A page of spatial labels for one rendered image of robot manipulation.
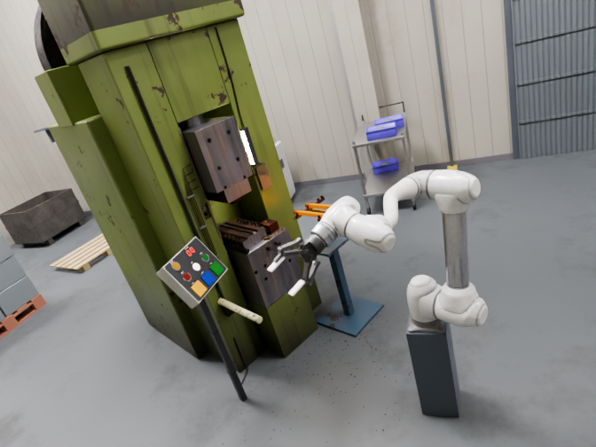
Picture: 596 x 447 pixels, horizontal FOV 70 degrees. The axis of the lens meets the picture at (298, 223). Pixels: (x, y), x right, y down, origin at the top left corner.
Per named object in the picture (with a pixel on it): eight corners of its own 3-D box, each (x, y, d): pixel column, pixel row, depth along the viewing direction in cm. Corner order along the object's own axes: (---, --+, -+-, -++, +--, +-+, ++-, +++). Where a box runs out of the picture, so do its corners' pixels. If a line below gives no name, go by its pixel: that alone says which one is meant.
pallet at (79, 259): (113, 233, 689) (110, 228, 686) (141, 235, 646) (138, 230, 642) (50, 270, 613) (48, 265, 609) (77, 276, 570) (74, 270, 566)
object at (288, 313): (318, 328, 340) (303, 279, 321) (285, 358, 319) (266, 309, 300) (273, 309, 381) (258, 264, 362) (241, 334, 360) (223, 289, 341)
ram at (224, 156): (262, 169, 289) (244, 111, 273) (217, 193, 268) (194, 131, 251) (227, 167, 319) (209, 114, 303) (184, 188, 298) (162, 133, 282)
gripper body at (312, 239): (318, 234, 154) (301, 253, 151) (330, 250, 158) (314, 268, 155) (307, 231, 160) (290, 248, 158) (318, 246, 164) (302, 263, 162)
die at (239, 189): (252, 190, 285) (247, 177, 281) (228, 203, 274) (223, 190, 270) (217, 186, 316) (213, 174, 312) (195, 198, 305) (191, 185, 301)
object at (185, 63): (230, 103, 281) (205, 26, 262) (177, 123, 259) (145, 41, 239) (196, 106, 313) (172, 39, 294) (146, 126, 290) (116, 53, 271)
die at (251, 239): (267, 236, 300) (263, 225, 296) (246, 250, 288) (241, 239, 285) (233, 228, 330) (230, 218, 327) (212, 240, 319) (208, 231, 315)
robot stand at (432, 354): (459, 389, 255) (447, 309, 231) (458, 418, 239) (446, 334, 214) (425, 387, 263) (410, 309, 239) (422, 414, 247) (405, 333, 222)
